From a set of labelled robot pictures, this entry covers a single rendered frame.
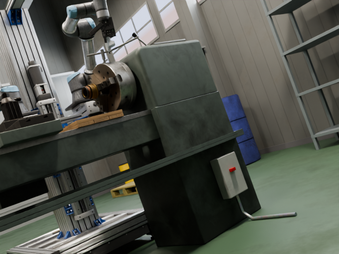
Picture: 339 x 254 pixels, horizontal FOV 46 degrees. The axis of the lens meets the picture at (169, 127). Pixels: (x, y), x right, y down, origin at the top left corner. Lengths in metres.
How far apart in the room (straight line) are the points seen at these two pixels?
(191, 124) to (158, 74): 0.38
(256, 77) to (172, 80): 3.69
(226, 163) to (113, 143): 0.76
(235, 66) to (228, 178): 3.98
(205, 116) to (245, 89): 3.71
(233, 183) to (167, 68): 0.84
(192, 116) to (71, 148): 0.85
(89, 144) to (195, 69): 0.97
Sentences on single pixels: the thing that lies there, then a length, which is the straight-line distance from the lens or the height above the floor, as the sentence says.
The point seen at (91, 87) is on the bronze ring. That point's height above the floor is 1.09.
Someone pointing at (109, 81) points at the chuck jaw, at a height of 1.09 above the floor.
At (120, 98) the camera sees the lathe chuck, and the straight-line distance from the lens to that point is 2.37.
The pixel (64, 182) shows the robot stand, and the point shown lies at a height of 0.62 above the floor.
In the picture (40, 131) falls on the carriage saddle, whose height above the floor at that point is 0.89.
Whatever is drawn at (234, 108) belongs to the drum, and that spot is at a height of 0.81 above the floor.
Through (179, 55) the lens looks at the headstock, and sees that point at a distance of 2.65.
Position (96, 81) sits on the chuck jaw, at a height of 1.14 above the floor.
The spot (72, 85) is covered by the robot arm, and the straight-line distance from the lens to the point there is 3.13.
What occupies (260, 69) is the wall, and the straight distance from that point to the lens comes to 6.05.
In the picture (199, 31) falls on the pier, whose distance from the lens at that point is 6.53.
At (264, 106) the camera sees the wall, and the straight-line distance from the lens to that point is 6.13.
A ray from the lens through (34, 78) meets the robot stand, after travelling 3.15.
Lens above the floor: 0.62
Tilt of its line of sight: 3 degrees up
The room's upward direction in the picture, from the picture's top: 20 degrees counter-clockwise
